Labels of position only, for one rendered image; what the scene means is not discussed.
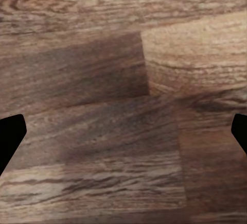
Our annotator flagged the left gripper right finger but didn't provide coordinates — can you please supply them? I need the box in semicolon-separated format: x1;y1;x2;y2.
231;113;247;154

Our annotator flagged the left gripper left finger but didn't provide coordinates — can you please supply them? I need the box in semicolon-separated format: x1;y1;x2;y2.
0;114;27;176

